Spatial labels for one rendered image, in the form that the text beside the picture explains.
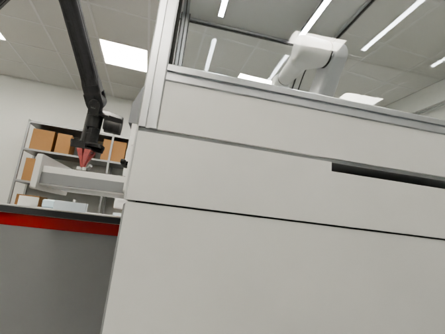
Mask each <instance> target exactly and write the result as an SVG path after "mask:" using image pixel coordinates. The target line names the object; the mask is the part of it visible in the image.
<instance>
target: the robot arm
mask: <svg viewBox="0 0 445 334"><path fill-rule="evenodd" d="M9 1H10V0H0V10H1V9H2V8H3V7H4V6H5V5H6V4H7V3H8V2H9ZM58 1H59V4H60V7H61V10H62V14H63V17H64V21H65V24H66V28H67V31H68V35H69V38H70V42H71V46H72V50H73V52H74V56H75V60H76V64H77V68H78V71H79V75H80V78H81V86H82V90H83V97H84V100H85V104H86V107H87V108H88V110H87V115H86V118H85V123H84V128H83V130H82V134H81V138H80V140H77V139H71V140H70V142H71V143H70V146H72V147H76V148H77V153H78V156H79V164H80V167H86V166H87V163H88V162H89V161H90V160H91V159H92V158H93V157H94V156H95V154H96V153H99V154H102V153H103V151H104V150H105V147H104V146H103V145H101V144H97V142H98V139H99V134H100V131H101V126H102V122H103V132H105V133H111V134H114V135H119V136H120V135H121V131H122V129H123V120H124V119H123V117H122V116H120V115H115V114H113V113H111V112H108V111H104V110H103V108H104V106H106V104H107V98H106V95H105V90H104V89H103V86H102V83H101V79H100V77H99V74H98V71H97V66H96V63H95V58H94V55H93V50H92V47H91V43H90V39H89V35H88V31H87V27H86V23H85V19H84V16H83V11H82V8H81V3H80V0H58ZM103 120H104V121H103Z"/></svg>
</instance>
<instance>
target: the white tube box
mask: <svg viewBox="0 0 445 334"><path fill-rule="evenodd" d="M87 206H88V204H86V203H76V202H70V201H60V200H55V201H54V206H53V209H58V210H64V211H76V212H82V213H87Z"/></svg>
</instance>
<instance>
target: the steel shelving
mask: <svg viewBox="0 0 445 334"><path fill-rule="evenodd" d="M30 124H31V125H32V126H34V127H35V128H36V129H42V130H46V131H54V132H56V133H57V134H58V133H62V134H65V135H72V136H73V137H77V138H81V134H82V130H83V129H76V128H71V127H65V126H60V125H53V124H49V123H41V122H38V121H32V119H29V120H28V124H27V127H26V132H25V136H24V139H23V144H22V147H21V151H20V154H19V159H18V162H17V167H16V170H15V175H14V178H13V182H12V185H11V190H10V193H9V198H8V200H7V203H8V204H10V202H11V198H12V195H13V190H14V187H15V182H20V183H22V184H25V189H24V192H23V194H24V195H26V191H27V188H28V185H30V181H28V180H18V179H17V175H18V172H19V167H20V164H21V159H22V157H23V152H24V151H25V152H27V153H29V154H31V155H32V158H35V156H37V154H45V155H47V156H49V157H50V158H53V159H58V160H66V161H71V162H79V156H75V155H71V154H62V153H58V152H50V151H45V150H37V149H32V148H25V144H26V139H27V136H28V132H29V129H30ZM104 139H108V140H112V141H111V147H110V151H109V157H108V160H101V159H96V158H92V159H91V160H90V161H89V162H88V164H92V165H98V166H106V171H105V173H106V174H107V173H108V169H109V167H111V169H110V173H109V174H112V170H113V168H119V169H123V168H124V167H123V166H122V165H121V163H120V162H114V161H110V159H111V153H112V149H113V143H114V140H115V141H119V142H127V146H128V140H129V138H128V137H122V136H117V135H114V134H112V135H110V134H106V133H100V134H99V139H98V141H101V142H103V141H104ZM102 200H103V196H101V198H100V202H99V208H98V212H97V213H100V210H101V204H102ZM106 201H107V197H105V201H104V204H103V210H102V214H104V212H105V205H106Z"/></svg>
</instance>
